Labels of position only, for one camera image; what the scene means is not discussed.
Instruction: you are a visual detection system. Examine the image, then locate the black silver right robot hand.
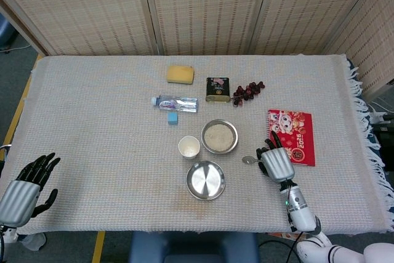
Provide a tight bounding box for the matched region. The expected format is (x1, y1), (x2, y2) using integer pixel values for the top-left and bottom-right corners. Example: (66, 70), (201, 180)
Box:
(255, 130), (296, 184)

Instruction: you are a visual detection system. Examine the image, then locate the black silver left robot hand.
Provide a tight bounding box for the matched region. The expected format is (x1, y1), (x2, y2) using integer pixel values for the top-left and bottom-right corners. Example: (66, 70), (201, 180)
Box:
(0, 152), (62, 229)

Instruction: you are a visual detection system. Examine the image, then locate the metal spoon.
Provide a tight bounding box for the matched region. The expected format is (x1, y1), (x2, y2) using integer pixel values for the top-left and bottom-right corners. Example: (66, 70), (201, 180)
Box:
(241, 155), (262, 165)

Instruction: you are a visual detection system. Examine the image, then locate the metal bowl holding rice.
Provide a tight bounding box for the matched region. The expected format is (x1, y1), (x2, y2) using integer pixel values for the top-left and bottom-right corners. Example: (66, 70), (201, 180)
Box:
(201, 118), (239, 155)

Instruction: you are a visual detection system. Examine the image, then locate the white paper cup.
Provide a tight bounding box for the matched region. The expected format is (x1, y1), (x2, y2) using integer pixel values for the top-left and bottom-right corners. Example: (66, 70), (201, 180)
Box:
(177, 135), (201, 161)

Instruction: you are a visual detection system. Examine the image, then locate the white plastic floor object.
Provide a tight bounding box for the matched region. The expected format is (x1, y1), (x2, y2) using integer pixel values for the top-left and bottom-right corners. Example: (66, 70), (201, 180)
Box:
(17, 232), (47, 252)

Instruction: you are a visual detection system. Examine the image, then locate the red 2025 spiral calendar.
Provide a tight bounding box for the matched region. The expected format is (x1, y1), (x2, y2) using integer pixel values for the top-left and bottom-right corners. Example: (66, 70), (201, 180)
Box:
(265, 108), (316, 168)

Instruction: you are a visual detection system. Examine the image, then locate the chrome metal tube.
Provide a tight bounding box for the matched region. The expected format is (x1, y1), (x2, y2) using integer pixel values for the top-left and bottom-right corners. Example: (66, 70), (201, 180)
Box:
(0, 144), (13, 162)

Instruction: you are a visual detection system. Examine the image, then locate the orange printed package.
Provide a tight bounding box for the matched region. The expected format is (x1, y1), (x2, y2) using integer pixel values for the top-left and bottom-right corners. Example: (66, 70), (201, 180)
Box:
(267, 231), (298, 240)

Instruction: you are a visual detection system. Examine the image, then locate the empty metal plate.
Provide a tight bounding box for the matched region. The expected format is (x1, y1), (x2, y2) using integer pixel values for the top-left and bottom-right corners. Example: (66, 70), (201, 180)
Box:
(185, 160), (227, 201)

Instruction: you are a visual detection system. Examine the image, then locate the purple grape bunch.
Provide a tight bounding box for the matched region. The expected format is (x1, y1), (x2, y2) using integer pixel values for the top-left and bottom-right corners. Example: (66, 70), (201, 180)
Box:
(231, 81), (266, 108)

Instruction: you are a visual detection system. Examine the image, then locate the yellow floor tape strip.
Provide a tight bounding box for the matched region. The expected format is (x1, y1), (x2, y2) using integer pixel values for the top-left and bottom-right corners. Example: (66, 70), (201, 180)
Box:
(91, 231), (106, 263)

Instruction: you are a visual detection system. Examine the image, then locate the black luncheon meat can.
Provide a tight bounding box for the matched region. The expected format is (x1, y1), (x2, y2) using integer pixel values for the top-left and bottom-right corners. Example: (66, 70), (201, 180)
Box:
(205, 76), (231, 103)

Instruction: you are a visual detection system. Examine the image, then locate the black box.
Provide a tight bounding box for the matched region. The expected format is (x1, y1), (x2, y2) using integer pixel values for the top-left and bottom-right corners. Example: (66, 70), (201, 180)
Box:
(371, 121), (394, 156)

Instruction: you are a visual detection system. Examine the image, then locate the white woven fringed tablecloth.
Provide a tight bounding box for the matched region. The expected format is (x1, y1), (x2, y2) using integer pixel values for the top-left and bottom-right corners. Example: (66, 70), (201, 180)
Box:
(5, 54), (394, 236)

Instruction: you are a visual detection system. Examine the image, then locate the white power strip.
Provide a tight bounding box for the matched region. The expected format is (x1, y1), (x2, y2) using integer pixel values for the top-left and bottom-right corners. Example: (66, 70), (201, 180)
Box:
(368, 110), (390, 124)

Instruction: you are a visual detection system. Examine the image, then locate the clear plastic water bottle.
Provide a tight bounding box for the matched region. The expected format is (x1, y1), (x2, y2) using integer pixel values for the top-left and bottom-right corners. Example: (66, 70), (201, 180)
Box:
(150, 94), (199, 113)

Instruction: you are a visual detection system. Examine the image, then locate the yellow sponge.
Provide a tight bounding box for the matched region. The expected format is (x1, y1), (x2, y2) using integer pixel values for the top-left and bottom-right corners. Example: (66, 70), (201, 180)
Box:
(166, 65), (196, 86)

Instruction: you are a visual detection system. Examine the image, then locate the bamboo folding screen panel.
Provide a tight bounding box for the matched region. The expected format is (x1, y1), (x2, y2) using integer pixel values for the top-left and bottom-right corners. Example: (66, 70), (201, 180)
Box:
(143, 0), (273, 57)
(0, 0), (156, 57)
(323, 0), (394, 100)
(251, 0), (388, 57)

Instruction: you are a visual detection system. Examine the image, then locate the blue office chair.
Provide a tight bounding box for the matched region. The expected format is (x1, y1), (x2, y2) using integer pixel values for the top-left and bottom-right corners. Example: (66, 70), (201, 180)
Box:
(0, 18), (18, 49)

